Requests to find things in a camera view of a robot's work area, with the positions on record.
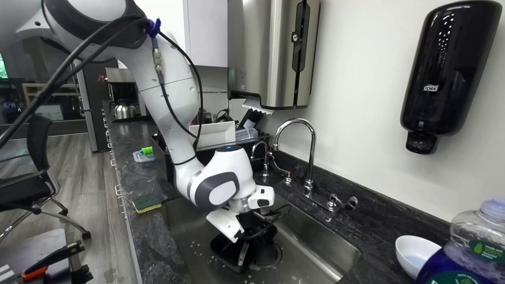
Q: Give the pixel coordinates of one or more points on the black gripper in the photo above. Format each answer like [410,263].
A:
[260,223]

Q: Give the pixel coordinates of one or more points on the silver butter knife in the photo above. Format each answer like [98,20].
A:
[243,255]

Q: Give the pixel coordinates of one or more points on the black lunchbox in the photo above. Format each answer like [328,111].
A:
[226,258]

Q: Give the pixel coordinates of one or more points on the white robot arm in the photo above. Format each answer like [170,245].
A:
[173,84]

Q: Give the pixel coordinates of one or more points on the metal sink drain strainer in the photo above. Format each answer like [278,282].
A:
[273,255]

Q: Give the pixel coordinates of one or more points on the stainless steel sink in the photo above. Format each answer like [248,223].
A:
[316,242]

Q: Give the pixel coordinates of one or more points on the black dish rack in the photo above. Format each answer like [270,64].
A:
[260,159]

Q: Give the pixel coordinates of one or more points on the small chrome faucet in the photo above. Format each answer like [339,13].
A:
[263,159]

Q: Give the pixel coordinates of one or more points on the tall chrome faucet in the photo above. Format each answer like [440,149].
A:
[311,152]

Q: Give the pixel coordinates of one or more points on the clear plastic container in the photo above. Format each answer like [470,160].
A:
[246,135]

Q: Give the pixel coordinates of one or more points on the green yellow sponge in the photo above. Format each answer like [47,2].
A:
[145,204]

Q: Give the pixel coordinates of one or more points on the black dish brush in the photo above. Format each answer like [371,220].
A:
[251,121]

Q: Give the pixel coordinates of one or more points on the small green blue item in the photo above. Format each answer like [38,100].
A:
[142,155]

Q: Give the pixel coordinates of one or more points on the small white bowl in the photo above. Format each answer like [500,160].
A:
[415,255]

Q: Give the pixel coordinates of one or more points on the silver kettle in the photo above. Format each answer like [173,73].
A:
[123,111]

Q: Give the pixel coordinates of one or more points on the steel paper towel dispenser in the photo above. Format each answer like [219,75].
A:
[268,53]

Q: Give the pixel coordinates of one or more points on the blue dish soap bottle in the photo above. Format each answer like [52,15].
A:
[462,247]

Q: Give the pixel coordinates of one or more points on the black coffee machine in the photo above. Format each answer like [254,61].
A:
[121,84]

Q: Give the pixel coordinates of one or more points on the black office chair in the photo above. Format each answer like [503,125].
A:
[36,136]

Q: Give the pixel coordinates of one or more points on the black soap dispenser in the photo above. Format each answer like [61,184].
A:
[446,69]

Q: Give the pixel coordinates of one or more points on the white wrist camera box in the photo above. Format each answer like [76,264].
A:
[226,223]

